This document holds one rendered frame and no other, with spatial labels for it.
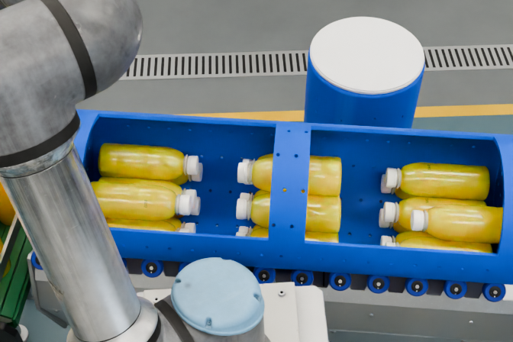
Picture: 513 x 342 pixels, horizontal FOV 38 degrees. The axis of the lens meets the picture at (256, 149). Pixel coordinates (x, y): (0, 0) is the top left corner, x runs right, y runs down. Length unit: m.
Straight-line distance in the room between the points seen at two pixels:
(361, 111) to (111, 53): 1.10
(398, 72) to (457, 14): 1.95
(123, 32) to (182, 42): 2.71
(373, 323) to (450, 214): 0.31
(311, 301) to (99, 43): 0.66
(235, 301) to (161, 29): 2.69
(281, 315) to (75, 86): 0.60
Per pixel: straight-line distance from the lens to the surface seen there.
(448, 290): 1.54
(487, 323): 1.62
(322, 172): 1.39
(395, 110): 1.83
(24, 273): 1.67
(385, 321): 1.60
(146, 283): 1.57
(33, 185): 0.80
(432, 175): 1.48
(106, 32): 0.77
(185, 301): 0.97
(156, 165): 1.49
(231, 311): 0.96
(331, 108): 1.83
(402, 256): 1.38
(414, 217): 1.42
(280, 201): 1.33
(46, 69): 0.75
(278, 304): 1.23
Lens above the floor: 2.24
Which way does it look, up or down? 48 degrees down
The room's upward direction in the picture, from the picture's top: straight up
